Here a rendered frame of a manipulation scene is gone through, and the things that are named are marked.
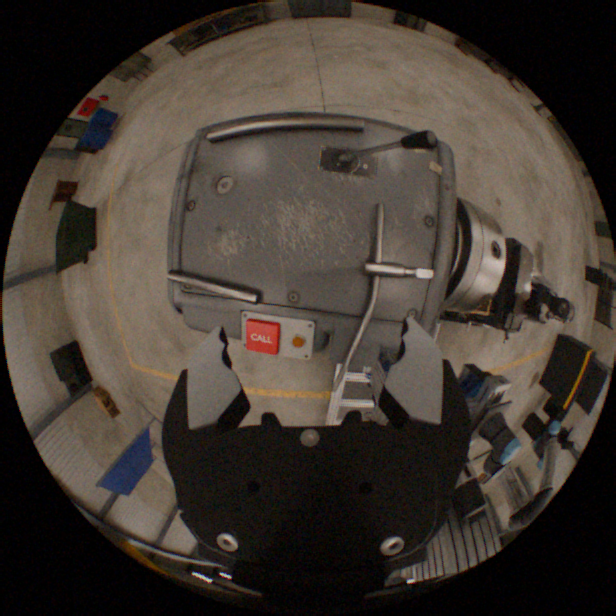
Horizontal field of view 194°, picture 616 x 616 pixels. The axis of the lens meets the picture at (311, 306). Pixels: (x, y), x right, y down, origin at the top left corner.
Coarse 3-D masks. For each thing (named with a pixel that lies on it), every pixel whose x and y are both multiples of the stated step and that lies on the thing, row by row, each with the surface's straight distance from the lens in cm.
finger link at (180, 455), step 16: (176, 384) 10; (176, 400) 10; (176, 416) 9; (176, 432) 8; (192, 432) 8; (208, 432) 8; (224, 432) 8; (176, 448) 8; (192, 448) 8; (176, 464) 8; (192, 464) 8; (176, 480) 8; (176, 496) 8
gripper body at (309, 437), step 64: (256, 448) 6; (320, 448) 6; (384, 448) 6; (192, 512) 7; (256, 512) 6; (320, 512) 6; (384, 512) 6; (256, 576) 6; (320, 576) 6; (384, 576) 7
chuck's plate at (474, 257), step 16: (464, 208) 47; (464, 224) 46; (480, 224) 46; (464, 240) 45; (480, 240) 44; (464, 256) 44; (480, 256) 44; (464, 272) 42; (448, 288) 46; (464, 288) 44; (448, 304) 48
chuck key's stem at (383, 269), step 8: (368, 264) 27; (376, 264) 27; (384, 264) 28; (392, 264) 28; (400, 264) 29; (368, 272) 27; (376, 272) 27; (384, 272) 27; (392, 272) 28; (400, 272) 28; (408, 272) 29; (416, 272) 30; (424, 272) 31; (432, 272) 31
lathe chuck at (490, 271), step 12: (480, 216) 49; (492, 216) 56; (492, 228) 50; (492, 240) 48; (504, 240) 52; (504, 252) 51; (480, 264) 44; (492, 264) 47; (504, 264) 51; (480, 276) 45; (492, 276) 48; (480, 288) 47; (492, 288) 50; (468, 300) 48
